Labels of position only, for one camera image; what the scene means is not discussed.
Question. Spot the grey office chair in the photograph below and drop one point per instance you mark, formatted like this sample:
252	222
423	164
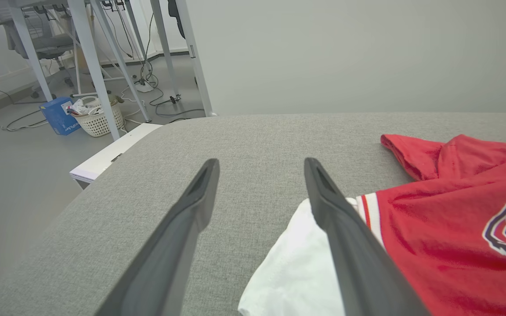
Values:
48	41

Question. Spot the white power strip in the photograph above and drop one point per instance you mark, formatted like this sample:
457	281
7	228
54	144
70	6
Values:
144	87

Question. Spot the white partition post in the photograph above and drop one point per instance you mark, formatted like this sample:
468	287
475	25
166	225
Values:
196	57

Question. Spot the white laundry basket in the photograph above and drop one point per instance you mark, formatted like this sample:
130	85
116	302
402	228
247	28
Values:
100	125

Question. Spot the white box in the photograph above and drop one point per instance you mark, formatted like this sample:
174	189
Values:
103	160

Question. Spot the white partition panel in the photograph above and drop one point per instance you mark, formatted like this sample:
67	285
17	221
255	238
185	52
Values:
345	52

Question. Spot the crumpled items in basket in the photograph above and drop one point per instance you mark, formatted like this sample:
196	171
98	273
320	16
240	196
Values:
79	107

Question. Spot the black hanging object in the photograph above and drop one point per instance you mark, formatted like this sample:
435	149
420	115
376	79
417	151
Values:
175	15

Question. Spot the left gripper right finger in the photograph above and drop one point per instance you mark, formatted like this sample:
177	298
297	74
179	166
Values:
349	245

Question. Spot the blue cardboard box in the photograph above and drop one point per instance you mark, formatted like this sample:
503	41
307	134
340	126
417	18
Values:
57	115

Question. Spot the red and white shirt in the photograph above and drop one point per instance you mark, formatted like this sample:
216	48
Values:
433	245

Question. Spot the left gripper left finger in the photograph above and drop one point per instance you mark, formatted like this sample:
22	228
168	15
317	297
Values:
178	237

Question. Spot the white desk leg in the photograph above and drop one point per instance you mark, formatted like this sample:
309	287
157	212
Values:
92	70
31	52
119	61
165	48

